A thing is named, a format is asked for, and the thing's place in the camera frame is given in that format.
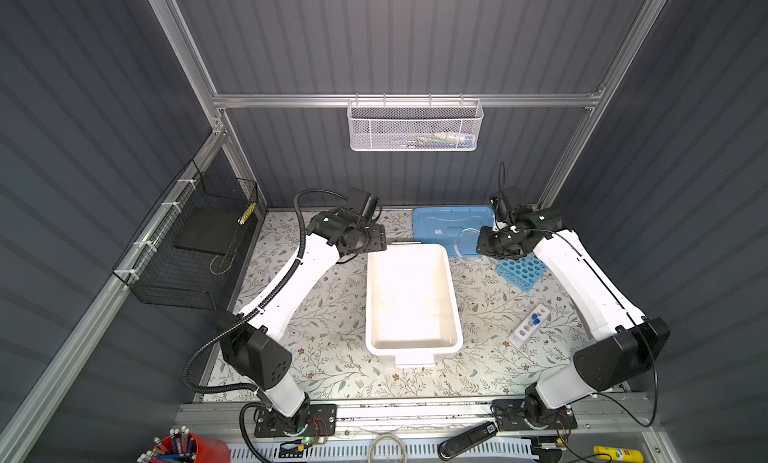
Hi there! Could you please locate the clear glass petri dish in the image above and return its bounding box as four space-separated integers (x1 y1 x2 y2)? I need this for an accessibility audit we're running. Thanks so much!
454 228 481 260

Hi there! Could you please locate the white plastic storage bin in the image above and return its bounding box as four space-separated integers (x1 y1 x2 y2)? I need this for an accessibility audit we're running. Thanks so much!
365 242 464 368

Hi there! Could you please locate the white small tube rack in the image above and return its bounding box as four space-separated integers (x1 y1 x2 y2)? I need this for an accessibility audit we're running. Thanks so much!
508 304 552 349

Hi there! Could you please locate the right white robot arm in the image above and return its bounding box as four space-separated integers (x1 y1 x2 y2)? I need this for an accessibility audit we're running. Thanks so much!
477 190 670 429

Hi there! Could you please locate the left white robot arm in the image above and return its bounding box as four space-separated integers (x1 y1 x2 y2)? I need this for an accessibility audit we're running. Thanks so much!
182 188 387 427

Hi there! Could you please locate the blue test tube rack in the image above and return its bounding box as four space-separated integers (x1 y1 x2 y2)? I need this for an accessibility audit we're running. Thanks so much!
495 254 547 292

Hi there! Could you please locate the blue plastic bin lid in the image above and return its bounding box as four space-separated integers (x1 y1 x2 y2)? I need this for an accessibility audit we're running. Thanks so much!
412 206 494 257

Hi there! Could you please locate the yellow brush in basket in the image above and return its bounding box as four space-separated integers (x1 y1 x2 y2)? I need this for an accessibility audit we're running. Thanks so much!
238 202 258 225

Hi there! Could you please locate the black handheld device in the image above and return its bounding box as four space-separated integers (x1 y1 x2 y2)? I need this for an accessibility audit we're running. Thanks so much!
437 421 498 461

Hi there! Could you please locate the yellow bottle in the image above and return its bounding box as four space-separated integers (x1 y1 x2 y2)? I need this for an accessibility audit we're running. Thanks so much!
593 445 645 463

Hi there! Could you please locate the red pen cup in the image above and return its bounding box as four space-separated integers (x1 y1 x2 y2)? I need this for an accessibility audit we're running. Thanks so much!
136 432 232 463

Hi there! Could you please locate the white wire wall basket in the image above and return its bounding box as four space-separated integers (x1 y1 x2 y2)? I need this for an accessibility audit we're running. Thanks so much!
346 98 484 152

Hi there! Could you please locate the black wire wall basket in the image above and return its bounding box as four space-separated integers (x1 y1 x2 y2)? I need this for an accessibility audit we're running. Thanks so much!
113 163 261 310

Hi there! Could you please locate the coiled beige cable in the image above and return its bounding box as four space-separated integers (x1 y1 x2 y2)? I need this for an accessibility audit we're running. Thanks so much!
367 432 409 463

